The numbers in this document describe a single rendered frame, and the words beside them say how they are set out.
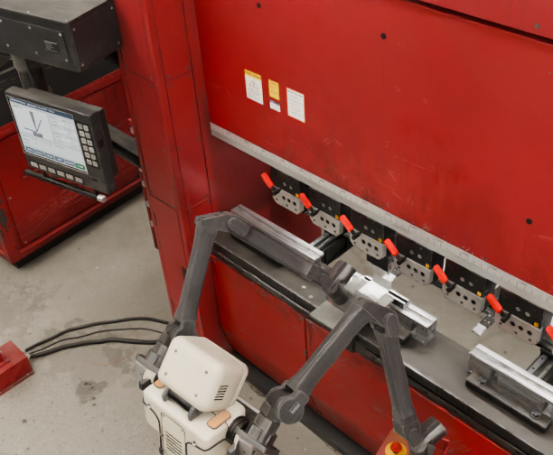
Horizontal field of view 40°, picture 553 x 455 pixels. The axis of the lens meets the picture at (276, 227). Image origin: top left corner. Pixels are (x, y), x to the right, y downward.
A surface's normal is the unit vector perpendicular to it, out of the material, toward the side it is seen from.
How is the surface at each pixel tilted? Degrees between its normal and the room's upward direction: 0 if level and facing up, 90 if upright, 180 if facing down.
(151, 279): 0
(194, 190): 90
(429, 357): 0
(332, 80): 90
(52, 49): 90
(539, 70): 90
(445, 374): 0
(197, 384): 48
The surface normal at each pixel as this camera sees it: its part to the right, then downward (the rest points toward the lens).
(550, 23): -0.71, 0.47
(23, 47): -0.51, 0.56
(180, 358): -0.53, -0.15
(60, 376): -0.06, -0.77
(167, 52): 0.70, 0.41
